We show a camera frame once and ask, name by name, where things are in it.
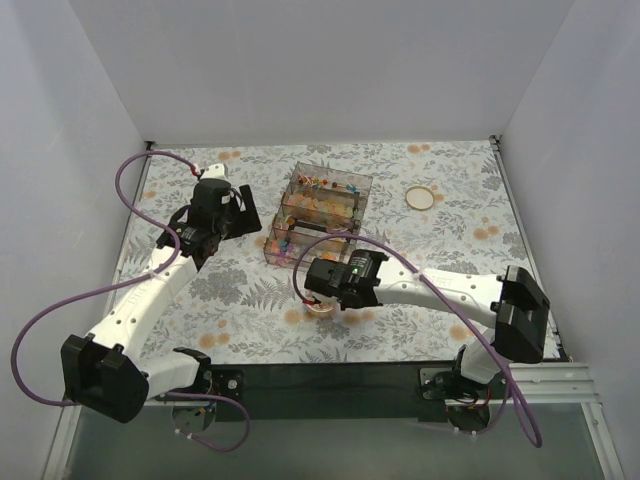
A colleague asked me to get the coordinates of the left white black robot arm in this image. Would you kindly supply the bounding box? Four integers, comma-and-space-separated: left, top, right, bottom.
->
61, 177, 262, 423

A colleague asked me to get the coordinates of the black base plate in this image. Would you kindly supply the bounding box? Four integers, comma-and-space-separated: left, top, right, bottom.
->
419, 368, 512, 435
159, 363, 245, 400

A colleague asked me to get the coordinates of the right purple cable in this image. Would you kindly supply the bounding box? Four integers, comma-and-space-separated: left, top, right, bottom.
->
292, 232, 544, 449

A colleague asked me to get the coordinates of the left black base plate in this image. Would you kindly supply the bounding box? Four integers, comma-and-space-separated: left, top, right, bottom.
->
159, 363, 245, 400

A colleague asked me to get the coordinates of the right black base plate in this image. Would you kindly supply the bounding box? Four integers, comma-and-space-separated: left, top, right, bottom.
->
419, 368, 512, 435

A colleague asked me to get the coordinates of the clear compartment candy box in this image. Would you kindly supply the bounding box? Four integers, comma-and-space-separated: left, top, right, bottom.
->
263, 163, 373, 269

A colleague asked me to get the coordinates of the aluminium frame rail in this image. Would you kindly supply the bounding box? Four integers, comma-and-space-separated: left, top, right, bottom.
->
44, 362, 623, 479

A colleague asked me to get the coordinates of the round wooden jar lid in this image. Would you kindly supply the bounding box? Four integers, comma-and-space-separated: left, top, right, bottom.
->
405, 185, 436, 211

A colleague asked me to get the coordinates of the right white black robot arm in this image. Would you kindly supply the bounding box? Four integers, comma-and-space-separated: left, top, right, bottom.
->
304, 249, 550, 398

